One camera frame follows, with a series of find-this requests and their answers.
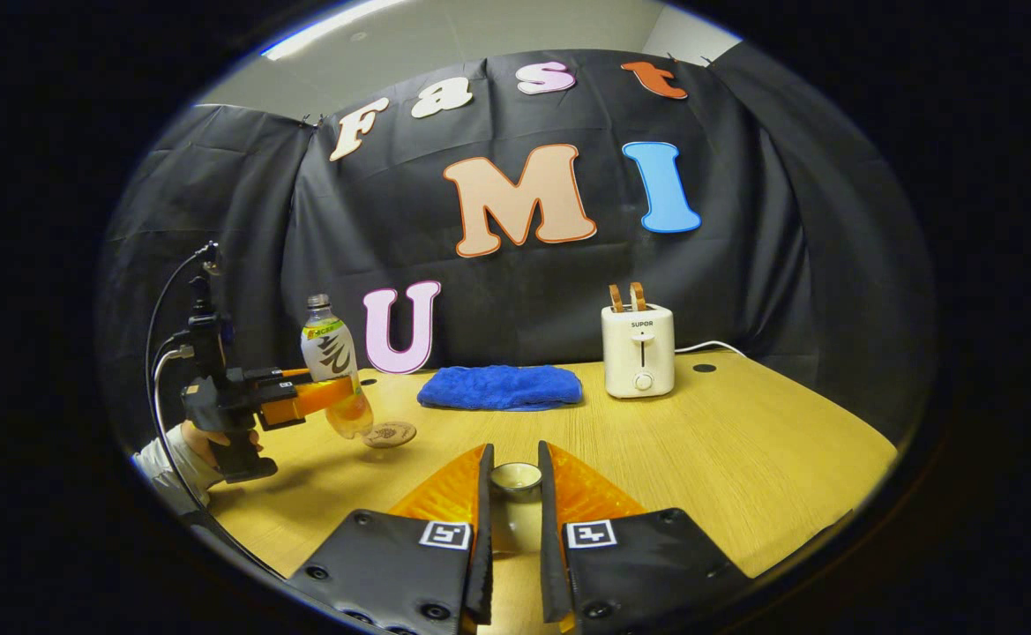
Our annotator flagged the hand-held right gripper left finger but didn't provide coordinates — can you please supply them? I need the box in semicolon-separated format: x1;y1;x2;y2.
286;444;494;635

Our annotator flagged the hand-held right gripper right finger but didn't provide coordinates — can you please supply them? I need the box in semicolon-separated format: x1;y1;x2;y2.
539;441;750;635

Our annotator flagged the clear water bottle orange drink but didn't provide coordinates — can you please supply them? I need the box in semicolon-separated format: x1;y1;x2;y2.
301;294;374;439

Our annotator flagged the round brown coaster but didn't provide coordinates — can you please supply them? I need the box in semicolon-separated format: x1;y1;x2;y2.
362;421;417;449

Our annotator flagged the cream teacup lid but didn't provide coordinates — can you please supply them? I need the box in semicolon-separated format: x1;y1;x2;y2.
489;461;544;557

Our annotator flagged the blue towel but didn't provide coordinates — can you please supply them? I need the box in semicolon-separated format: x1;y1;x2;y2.
417;364;584;412

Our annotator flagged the white toaster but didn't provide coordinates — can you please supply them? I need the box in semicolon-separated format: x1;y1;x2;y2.
601;304;676;400

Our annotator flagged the white toaster cable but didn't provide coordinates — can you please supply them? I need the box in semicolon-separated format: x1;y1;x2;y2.
674;340;747;359

